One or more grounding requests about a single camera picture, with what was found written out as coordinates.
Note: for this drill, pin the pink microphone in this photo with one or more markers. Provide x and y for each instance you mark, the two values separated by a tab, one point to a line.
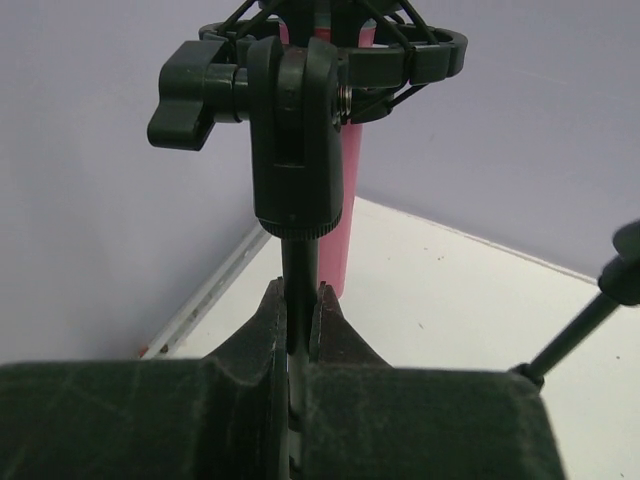
340	225

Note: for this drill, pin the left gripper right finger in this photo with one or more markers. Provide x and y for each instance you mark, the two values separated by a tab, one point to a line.
367	420

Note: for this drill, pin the aluminium frame left rail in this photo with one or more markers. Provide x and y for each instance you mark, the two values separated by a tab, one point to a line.
194	310

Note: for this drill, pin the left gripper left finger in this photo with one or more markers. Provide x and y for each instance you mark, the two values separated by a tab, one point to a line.
223	416

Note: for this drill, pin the black tripod shock-mount stand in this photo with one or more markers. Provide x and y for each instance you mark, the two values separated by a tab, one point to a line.
298	72

